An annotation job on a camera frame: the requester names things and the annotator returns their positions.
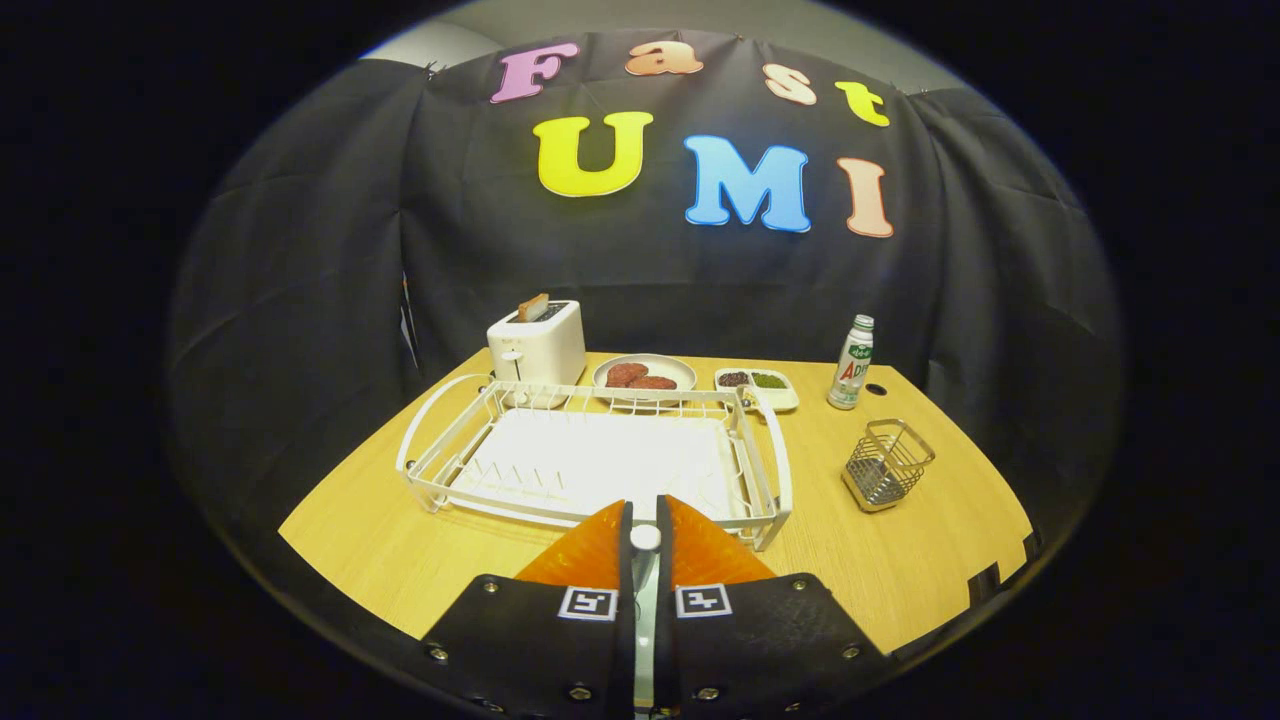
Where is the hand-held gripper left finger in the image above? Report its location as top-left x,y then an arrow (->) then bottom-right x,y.
420,497 -> 636,720

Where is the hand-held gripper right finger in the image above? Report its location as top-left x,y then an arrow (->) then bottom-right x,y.
655,493 -> 896,720

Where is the spoon with striped handle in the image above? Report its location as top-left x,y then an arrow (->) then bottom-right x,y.
628,522 -> 663,711

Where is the white wire dish rack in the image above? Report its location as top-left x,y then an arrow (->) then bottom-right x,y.
396,373 -> 794,552

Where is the metal wire basket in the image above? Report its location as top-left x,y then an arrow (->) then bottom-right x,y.
842,418 -> 937,513

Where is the round beige dish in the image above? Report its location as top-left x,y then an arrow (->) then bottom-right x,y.
592,353 -> 698,404

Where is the white divided sauce dish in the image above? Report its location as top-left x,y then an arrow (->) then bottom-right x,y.
714,367 -> 800,412

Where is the white drip tray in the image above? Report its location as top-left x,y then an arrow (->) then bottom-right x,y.
450,408 -> 746,523

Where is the white toaster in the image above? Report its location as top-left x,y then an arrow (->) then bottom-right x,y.
486,300 -> 587,387

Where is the white drink bottle green label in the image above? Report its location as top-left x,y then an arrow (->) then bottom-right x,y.
827,314 -> 875,411

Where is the black backdrop cloth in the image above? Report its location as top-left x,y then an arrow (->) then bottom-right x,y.
165,28 -> 1126,571

